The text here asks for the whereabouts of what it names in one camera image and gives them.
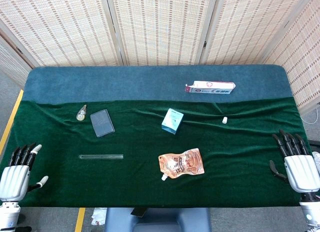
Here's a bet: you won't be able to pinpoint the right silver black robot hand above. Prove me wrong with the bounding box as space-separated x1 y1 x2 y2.
269 129 320 202

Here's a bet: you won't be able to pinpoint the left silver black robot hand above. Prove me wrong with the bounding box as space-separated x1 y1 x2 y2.
0 143 50 202

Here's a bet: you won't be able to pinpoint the transparent glass test tube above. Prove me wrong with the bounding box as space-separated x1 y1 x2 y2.
78 154 124 160

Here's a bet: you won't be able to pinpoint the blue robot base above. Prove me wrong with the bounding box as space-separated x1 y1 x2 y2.
104 207 212 232

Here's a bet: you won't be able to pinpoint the small yellowish clear bottle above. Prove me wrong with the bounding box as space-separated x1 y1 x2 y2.
76 104 88 122

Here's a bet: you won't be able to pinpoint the crumpled white cloth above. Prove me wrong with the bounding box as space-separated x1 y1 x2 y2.
91 208 108 226

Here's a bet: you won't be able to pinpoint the dark transparent card case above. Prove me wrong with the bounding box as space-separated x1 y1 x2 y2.
89 109 116 138

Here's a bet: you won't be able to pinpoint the orange spout pouch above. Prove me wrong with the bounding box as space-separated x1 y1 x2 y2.
158 148 206 181

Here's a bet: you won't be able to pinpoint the white toothpaste box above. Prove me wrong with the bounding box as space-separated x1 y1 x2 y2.
185 80 237 95

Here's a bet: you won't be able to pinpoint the green velvet cloth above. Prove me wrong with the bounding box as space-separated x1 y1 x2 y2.
2 96 313 209

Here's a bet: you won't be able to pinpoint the black flat object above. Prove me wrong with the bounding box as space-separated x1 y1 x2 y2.
130 207 149 218

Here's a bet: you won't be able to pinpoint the small light blue box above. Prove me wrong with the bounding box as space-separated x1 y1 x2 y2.
161 108 185 135

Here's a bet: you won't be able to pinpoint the blue table cover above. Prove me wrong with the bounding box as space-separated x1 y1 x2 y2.
21 64 294 105

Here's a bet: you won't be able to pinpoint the bamboo folding screen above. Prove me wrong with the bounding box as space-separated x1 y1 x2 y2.
0 0 320 115

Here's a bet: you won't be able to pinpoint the white cable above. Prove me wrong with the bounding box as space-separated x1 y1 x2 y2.
301 114 319 125

